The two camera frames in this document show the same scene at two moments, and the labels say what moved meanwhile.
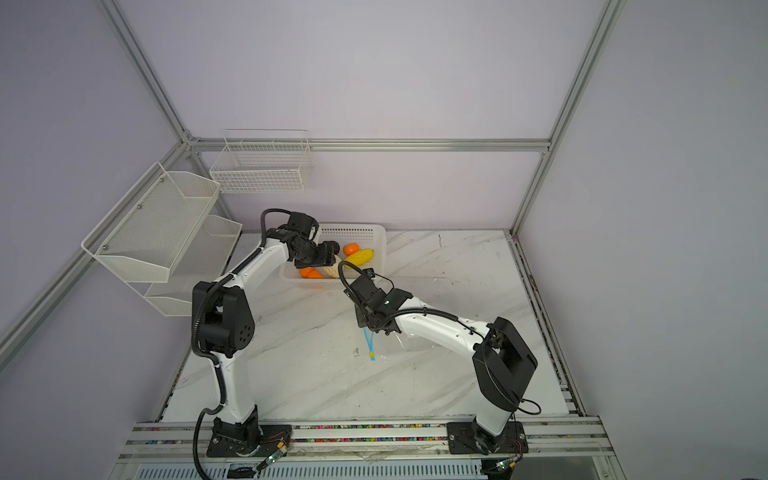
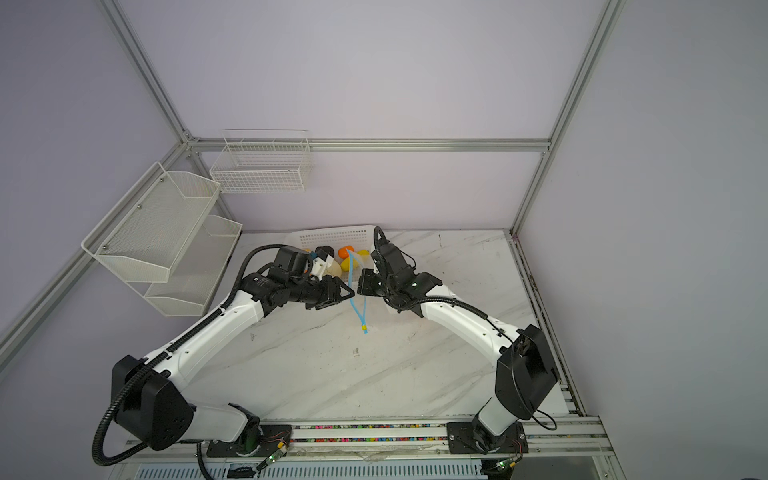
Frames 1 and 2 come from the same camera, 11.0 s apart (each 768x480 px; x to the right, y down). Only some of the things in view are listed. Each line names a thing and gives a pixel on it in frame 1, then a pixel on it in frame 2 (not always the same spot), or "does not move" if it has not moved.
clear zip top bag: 394,346 to 358,303
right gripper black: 367,312 to 369,282
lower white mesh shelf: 206,257 does not move
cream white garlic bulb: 332,271 does not move
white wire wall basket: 263,161 does not move
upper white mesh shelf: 147,231 does not move
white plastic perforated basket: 363,257 does not move
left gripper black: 318,257 to 327,293
